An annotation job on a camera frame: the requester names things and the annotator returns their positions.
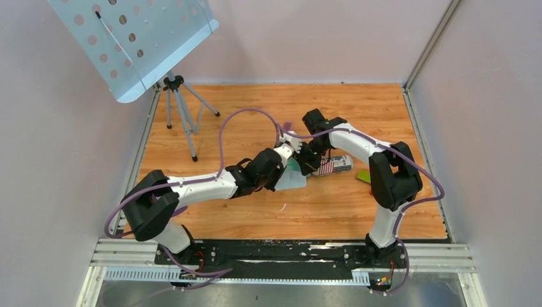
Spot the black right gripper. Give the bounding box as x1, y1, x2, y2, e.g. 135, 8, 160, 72
292, 139, 330, 176

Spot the flag print glasses case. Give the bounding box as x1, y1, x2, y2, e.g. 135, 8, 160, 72
311, 155, 354, 177

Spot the light blue cloth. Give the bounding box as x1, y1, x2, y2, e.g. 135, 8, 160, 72
276, 173, 307, 191

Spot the grey-green glasses case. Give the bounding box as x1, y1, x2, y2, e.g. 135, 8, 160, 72
284, 158, 303, 177

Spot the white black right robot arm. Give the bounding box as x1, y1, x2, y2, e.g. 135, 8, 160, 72
295, 109, 423, 267

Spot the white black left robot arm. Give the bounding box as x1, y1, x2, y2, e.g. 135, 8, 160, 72
121, 145, 293, 264

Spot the green toy brick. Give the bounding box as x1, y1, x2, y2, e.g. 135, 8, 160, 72
356, 169, 371, 184

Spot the purple glasses case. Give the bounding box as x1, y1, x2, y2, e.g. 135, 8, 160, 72
171, 206, 188, 217

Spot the perforated metal music stand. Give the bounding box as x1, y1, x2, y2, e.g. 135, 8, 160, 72
50, 1, 221, 161

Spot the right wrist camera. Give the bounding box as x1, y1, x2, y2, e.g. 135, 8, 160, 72
283, 131, 302, 154

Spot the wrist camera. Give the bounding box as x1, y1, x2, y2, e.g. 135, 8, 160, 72
283, 131, 302, 154
273, 144, 293, 165

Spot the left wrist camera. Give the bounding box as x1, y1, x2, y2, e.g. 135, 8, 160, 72
273, 144, 293, 165

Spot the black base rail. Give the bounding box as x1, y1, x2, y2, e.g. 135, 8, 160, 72
89, 238, 477, 285

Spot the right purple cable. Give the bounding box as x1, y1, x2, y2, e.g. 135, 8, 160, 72
279, 127, 445, 296

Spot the purple cable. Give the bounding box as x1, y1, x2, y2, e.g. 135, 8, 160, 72
279, 127, 445, 296
104, 107, 283, 293

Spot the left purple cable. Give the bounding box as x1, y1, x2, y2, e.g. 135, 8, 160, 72
104, 107, 283, 293

